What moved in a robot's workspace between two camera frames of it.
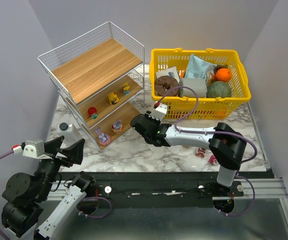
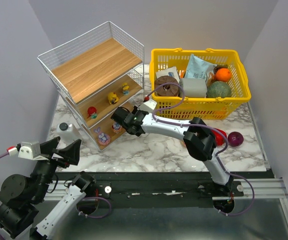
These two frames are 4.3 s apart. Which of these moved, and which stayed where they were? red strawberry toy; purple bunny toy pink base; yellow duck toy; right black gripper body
Moved: right black gripper body
Stayed: red strawberry toy; purple bunny toy pink base; yellow duck toy
